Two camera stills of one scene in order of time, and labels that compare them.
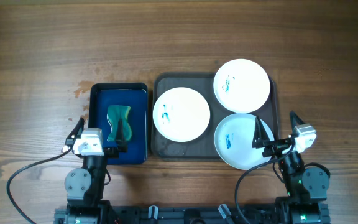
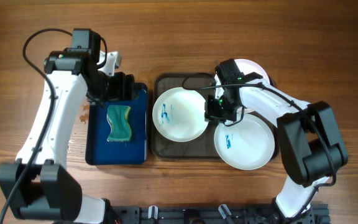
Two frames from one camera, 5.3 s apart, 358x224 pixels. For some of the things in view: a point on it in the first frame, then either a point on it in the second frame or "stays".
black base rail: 155,214 stays
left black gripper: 119,148 -> 122,91
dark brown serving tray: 203,147 stays
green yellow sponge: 115,113 stays
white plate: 181,114 stays
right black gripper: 278,145 -> 213,111
